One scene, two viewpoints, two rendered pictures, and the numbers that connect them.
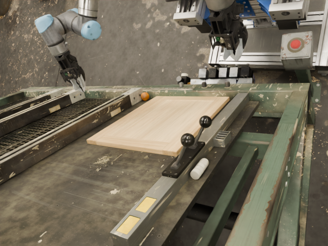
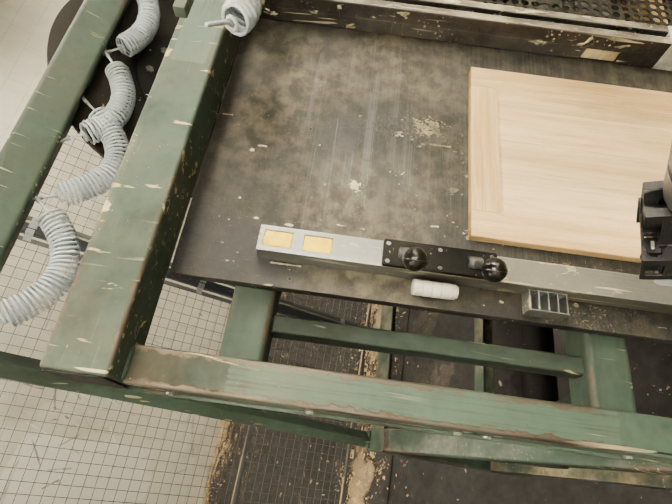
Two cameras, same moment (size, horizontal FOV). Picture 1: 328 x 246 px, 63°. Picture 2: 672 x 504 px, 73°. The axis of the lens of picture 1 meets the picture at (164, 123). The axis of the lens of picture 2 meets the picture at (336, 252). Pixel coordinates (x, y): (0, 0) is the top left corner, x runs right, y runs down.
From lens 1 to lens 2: 0.53 m
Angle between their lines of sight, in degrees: 56
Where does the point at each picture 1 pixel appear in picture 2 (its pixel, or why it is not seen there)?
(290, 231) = (533, 451)
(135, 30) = not seen: outside the picture
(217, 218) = (363, 340)
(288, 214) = not seen: hidden behind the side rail
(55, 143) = (437, 28)
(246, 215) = (317, 379)
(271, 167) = (440, 405)
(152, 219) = (304, 260)
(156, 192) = (343, 248)
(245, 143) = (582, 350)
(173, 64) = not seen: outside the picture
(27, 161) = (379, 24)
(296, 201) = (583, 459)
